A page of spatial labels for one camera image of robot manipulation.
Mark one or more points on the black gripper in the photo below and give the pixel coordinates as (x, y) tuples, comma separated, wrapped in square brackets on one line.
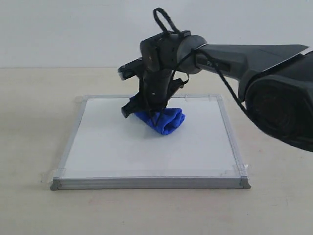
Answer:
[(155, 90)]

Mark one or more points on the blue microfibre cloth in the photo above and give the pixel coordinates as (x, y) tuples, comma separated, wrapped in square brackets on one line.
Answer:
[(170, 121)]

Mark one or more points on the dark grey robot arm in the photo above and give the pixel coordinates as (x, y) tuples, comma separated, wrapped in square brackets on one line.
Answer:
[(275, 82)]

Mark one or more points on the clear tape back right corner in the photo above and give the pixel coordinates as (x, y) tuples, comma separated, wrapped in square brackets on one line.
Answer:
[(210, 97)]

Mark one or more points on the clear tape corner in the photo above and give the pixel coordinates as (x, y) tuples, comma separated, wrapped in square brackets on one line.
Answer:
[(210, 97), (236, 171), (48, 176), (80, 99)]

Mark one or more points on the clear tape back left corner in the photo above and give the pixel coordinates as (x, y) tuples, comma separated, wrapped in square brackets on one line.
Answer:
[(80, 99)]

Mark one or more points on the clear tape front left corner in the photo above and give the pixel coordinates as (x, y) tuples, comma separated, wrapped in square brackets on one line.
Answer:
[(48, 176)]

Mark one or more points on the clear tape front right corner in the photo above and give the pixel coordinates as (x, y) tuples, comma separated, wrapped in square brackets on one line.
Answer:
[(236, 171)]

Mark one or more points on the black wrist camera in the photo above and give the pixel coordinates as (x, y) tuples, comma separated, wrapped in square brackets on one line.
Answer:
[(131, 69)]

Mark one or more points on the white board with aluminium frame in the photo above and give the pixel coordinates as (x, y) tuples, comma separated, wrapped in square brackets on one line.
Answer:
[(107, 151)]

